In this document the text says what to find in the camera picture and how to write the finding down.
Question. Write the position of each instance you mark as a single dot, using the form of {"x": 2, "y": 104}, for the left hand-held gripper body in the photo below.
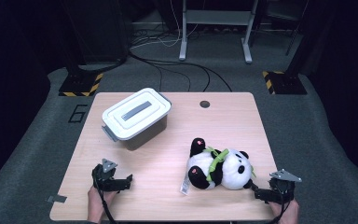
{"x": 104, "y": 180}

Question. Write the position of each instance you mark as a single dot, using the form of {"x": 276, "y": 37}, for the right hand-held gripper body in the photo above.
{"x": 282, "y": 188}

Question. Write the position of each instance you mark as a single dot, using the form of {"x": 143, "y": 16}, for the panda plush toy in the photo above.
{"x": 233, "y": 174}

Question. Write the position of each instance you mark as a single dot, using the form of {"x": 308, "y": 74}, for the clear grey storage box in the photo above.
{"x": 146, "y": 137}

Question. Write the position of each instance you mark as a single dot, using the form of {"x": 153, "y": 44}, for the white storage box lid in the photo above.
{"x": 146, "y": 119}

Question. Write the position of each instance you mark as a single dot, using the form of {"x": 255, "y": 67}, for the person's right hand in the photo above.
{"x": 289, "y": 214}

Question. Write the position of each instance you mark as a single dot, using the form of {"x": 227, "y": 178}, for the grey tape piece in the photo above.
{"x": 57, "y": 198}

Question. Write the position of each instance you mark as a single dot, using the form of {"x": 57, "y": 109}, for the black tape floor marking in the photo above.
{"x": 74, "y": 114}

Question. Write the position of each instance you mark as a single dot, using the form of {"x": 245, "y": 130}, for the black stand base striped edge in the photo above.
{"x": 79, "y": 84}
{"x": 287, "y": 83}

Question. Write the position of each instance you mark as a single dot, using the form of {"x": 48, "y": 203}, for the white metal stand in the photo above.
{"x": 216, "y": 17}

